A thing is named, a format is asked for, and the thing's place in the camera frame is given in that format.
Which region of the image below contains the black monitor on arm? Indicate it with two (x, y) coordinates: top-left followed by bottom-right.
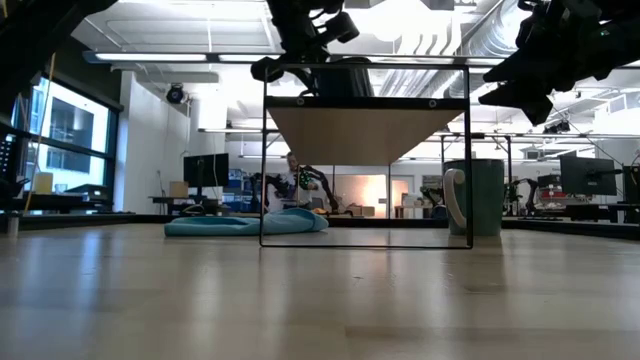
(559, 155), (619, 197)

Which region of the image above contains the window with black frame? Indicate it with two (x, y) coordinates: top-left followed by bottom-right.
(0, 74), (124, 217)

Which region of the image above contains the black aluminium table frame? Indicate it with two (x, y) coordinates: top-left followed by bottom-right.
(0, 212), (640, 241)

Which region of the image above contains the black monitor on stand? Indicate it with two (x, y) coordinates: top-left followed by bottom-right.
(183, 152), (230, 189)

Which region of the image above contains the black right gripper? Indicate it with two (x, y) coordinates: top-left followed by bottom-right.
(478, 0), (601, 126)

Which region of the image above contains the round black ceiling fixture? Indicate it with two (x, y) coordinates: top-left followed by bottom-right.
(166, 83), (187, 105)

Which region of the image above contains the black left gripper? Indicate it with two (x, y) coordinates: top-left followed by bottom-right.
(249, 0), (360, 97)

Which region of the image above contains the blue cloth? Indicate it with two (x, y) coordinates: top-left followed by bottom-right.
(164, 207), (330, 238)

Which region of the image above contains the green mug with white inside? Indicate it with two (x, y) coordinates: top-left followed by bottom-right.
(442, 158), (506, 237)

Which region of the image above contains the long ceiling light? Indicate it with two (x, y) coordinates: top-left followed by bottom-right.
(218, 53), (284, 64)
(94, 52), (209, 63)

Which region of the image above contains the yellow box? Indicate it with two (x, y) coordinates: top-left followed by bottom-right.
(33, 172), (54, 195)

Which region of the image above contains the dark blue mug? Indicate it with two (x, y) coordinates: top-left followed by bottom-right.
(315, 56), (375, 98)

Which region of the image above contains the silver ventilation duct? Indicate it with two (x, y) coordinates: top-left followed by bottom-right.
(444, 0), (544, 99)

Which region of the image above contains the person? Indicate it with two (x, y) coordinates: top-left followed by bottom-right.
(279, 151), (320, 214)

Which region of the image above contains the black desk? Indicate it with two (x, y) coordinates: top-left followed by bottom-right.
(148, 194), (232, 217)

